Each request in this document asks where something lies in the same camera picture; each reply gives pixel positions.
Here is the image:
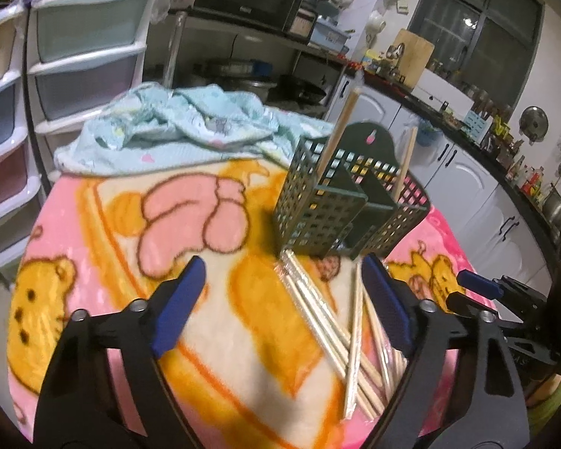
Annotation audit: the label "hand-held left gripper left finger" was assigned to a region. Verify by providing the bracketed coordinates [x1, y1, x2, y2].
[33, 255, 208, 449]

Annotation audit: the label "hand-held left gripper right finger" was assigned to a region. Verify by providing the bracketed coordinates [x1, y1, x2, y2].
[360, 253, 531, 449]

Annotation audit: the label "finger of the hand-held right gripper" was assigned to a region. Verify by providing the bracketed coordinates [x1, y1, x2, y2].
[446, 291, 519, 333]
[457, 269, 550, 309]

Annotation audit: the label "pile of wooden chopsticks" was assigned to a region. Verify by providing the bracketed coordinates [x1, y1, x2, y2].
[276, 249, 410, 420]

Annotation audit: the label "green perforated utensil holder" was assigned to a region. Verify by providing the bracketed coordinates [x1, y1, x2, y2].
[271, 122, 431, 261]

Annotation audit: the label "person's right forearm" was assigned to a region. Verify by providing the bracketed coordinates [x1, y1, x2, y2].
[526, 367, 561, 433]

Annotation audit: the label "pink printed blanket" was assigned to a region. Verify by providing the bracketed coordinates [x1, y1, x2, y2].
[7, 150, 501, 446]

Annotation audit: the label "white kitchen cabinets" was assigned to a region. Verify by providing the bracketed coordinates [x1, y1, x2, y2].
[332, 75, 558, 293]

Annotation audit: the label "row of sauce bottles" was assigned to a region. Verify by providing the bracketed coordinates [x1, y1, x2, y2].
[504, 149, 549, 203]

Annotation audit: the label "bamboo chopstick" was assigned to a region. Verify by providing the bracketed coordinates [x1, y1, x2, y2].
[392, 126, 419, 202]
[317, 91, 363, 181]

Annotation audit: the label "blue plastic bag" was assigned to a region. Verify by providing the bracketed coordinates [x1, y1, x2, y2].
[418, 122, 443, 147]

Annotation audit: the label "black kitchen countertop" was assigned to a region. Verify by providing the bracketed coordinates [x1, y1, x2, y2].
[355, 65, 561, 248]

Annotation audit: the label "light blue knife block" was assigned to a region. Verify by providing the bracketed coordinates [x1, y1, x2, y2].
[463, 103, 495, 137]

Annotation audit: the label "hanging steel pot lid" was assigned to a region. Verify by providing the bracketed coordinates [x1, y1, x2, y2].
[519, 105, 551, 144]

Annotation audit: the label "row of spice jars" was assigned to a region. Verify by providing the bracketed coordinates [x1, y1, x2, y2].
[425, 56, 515, 119]

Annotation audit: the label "light blue printed cloth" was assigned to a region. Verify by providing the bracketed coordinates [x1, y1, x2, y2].
[53, 82, 336, 174]

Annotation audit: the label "steel lidded pot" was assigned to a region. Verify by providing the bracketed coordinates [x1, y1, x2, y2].
[223, 76, 278, 102]

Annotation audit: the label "black wok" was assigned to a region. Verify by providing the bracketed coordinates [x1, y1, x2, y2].
[279, 74, 331, 104]

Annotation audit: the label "wooden cutting board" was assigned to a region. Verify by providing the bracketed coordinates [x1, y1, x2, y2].
[388, 28, 435, 91]

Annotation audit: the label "kitchen faucet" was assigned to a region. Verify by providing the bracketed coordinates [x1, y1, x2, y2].
[384, 43, 406, 79]

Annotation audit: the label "dark framed window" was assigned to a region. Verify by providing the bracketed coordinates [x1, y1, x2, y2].
[409, 0, 544, 109]

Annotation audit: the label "white plastic drawer tower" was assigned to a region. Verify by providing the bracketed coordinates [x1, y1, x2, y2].
[28, 0, 166, 136]
[0, 7, 45, 269]

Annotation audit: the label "white hanging jug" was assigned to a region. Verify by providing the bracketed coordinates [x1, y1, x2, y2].
[366, 9, 387, 41]

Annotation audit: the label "light blue plastic container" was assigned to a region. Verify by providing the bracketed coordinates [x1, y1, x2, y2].
[309, 14, 357, 51]

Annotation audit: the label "metal shelf rack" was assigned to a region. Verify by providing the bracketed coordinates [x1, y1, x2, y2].
[167, 7, 347, 117]

